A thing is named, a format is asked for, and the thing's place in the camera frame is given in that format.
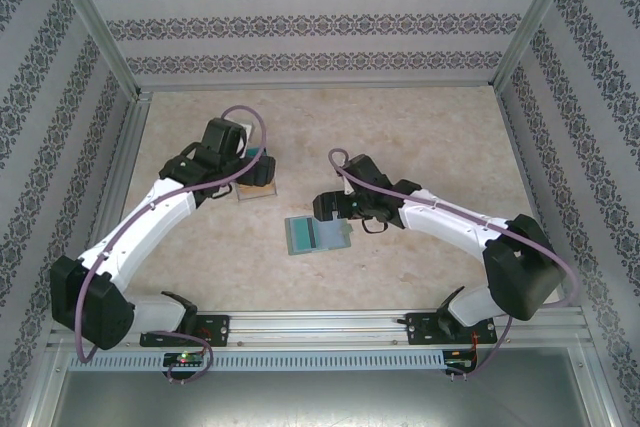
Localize green card holder wallet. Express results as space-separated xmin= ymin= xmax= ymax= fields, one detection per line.
xmin=282 ymin=214 xmax=355 ymax=258

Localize green and tan card packet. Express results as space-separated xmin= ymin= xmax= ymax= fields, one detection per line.
xmin=233 ymin=119 xmax=280 ymax=203

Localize aluminium cross beam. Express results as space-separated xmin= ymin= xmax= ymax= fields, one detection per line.
xmin=134 ymin=77 xmax=501 ymax=94

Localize small controller circuit board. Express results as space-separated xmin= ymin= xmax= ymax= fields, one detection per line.
xmin=443 ymin=348 xmax=480 ymax=373
xmin=163 ymin=351 xmax=207 ymax=369

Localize grey metal sheet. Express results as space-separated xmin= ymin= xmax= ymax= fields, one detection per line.
xmin=47 ymin=369 xmax=614 ymax=427

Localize purple cable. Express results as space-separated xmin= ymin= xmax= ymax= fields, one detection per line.
xmin=74 ymin=105 xmax=269 ymax=386
xmin=327 ymin=148 xmax=581 ymax=381

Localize aluminium side rail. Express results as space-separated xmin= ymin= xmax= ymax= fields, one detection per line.
xmin=88 ymin=91 xmax=154 ymax=268

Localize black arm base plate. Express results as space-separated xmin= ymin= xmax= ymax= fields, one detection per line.
xmin=405 ymin=311 xmax=499 ymax=347
xmin=139 ymin=314 xmax=231 ymax=348

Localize long aluminium mounting rail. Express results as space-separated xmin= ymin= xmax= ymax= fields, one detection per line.
xmin=52 ymin=310 xmax=587 ymax=348

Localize white slotted cable duct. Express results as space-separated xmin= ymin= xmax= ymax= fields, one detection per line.
xmin=67 ymin=349 xmax=446 ymax=372

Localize aluminium frame post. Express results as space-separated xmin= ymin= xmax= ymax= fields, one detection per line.
xmin=492 ymin=0 xmax=585 ymax=92
xmin=39 ymin=0 xmax=146 ymax=101

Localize aluminium frame bar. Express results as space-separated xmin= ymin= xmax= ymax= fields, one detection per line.
xmin=579 ymin=341 xmax=626 ymax=427
xmin=19 ymin=341 xmax=69 ymax=427

